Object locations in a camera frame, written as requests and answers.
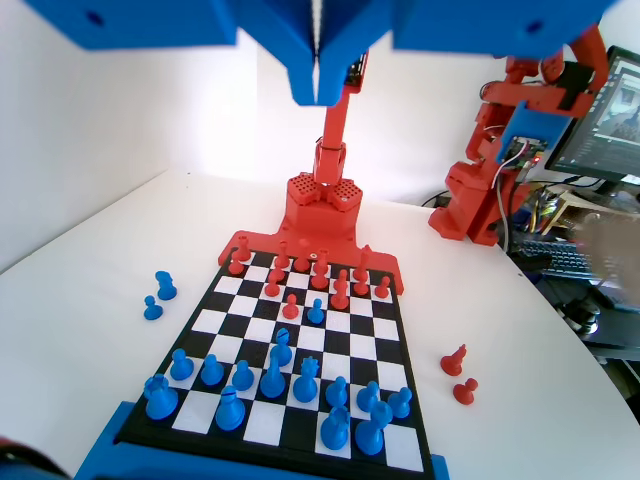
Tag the blue chess bishop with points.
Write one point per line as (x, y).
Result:
(229, 412)
(281, 352)

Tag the red arm base plate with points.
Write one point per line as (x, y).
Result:
(260, 242)

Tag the blurred person hand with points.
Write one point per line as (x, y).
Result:
(602, 250)

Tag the small controller circuit board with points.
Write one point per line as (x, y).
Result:
(522, 148)

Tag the red robot arm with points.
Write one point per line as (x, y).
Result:
(320, 210)

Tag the blue chess pawn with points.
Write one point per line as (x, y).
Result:
(242, 378)
(180, 369)
(336, 395)
(368, 397)
(211, 372)
(152, 311)
(400, 405)
(315, 314)

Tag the blue controller board holder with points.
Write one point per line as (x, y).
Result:
(530, 120)

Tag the light wooden box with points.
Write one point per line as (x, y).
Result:
(565, 200)

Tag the black desk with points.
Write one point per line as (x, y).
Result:
(620, 340)

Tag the blue chess queen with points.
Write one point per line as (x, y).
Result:
(305, 387)

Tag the red chess king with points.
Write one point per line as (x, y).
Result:
(320, 257)

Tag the black computer monitor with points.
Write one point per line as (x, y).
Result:
(615, 100)

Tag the black and white chessboard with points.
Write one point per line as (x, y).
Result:
(350, 345)

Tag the black computer keyboard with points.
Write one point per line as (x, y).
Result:
(550, 255)

